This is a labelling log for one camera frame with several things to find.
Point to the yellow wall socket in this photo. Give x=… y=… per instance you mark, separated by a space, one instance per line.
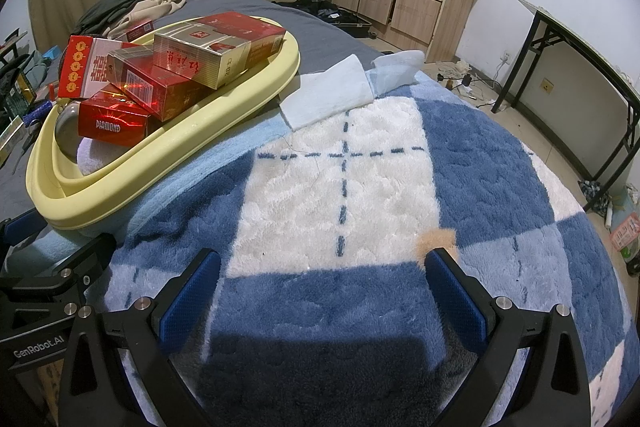
x=548 y=86

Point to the red and white box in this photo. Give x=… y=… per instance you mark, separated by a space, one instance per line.
x=80 y=67

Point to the dark grey clothes pile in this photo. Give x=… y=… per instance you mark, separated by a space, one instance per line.
x=110 y=4

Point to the dark red barcode carton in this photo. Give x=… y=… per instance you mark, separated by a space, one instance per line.
x=160 y=92

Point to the gold and black box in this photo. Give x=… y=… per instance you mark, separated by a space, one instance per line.
x=25 y=88

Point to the lavender round plush puff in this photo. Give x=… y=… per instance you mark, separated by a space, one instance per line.
x=97 y=162

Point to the crumpled beige cloth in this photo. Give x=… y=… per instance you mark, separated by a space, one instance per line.
x=155 y=4

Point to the pink paper bag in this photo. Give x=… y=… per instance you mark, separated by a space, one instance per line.
x=627 y=232

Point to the cartoon compact case black heart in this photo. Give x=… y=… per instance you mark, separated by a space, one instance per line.
x=67 y=127

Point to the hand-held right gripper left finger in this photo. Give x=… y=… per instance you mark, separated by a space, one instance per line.
x=192 y=302

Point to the grey bed sheet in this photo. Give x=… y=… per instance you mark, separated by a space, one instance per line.
x=280 y=14

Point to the small red box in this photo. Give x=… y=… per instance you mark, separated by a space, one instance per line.
x=140 y=29

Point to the gold and red carton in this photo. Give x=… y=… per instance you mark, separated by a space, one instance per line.
x=200 y=62

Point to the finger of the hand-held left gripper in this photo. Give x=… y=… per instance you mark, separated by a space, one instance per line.
x=90 y=257
x=22 y=227

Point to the white towel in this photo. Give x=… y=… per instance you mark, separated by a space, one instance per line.
x=325 y=92
x=397 y=69

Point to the blue grip tool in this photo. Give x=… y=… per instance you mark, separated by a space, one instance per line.
x=39 y=110

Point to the open black suitcase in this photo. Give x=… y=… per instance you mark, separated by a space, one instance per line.
x=340 y=14

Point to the black folding table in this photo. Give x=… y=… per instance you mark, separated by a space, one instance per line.
x=575 y=32

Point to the checkered cloth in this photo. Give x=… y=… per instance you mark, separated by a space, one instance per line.
x=595 y=192

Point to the blue checkered plush blanket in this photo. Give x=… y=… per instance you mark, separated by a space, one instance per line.
x=350 y=217

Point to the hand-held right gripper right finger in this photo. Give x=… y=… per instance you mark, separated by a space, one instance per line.
x=460 y=302

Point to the yellow plastic tray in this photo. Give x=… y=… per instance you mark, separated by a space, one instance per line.
x=200 y=127

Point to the red cigarette box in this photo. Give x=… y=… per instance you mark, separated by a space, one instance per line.
x=112 y=122

